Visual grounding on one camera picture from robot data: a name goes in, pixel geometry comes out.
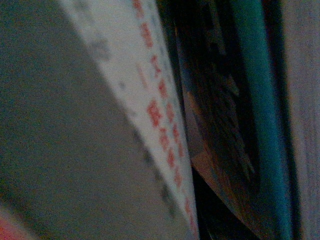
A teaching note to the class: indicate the white book with red print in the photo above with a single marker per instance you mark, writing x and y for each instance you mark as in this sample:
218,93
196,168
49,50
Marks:
92,142

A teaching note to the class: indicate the teal cover book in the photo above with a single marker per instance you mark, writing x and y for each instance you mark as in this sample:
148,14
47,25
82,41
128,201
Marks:
251,69

